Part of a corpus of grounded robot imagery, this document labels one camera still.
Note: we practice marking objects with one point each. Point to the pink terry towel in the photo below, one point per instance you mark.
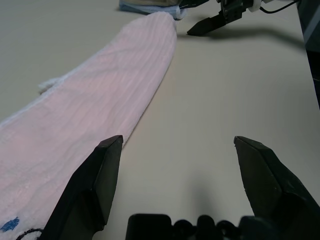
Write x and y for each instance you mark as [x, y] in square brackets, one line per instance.
[87, 100]

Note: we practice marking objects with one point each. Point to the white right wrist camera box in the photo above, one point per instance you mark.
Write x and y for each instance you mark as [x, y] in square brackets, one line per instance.
[255, 7]

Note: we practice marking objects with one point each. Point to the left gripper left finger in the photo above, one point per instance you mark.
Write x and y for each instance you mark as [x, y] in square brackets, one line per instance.
[95, 180]

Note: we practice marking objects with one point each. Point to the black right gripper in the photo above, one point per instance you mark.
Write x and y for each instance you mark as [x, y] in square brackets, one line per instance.
[232, 11]

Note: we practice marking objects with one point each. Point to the folded light blue towel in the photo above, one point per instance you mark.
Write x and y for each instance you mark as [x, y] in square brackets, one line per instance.
[150, 9]

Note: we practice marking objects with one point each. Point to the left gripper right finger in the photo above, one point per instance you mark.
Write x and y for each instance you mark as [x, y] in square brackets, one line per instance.
[270, 180]

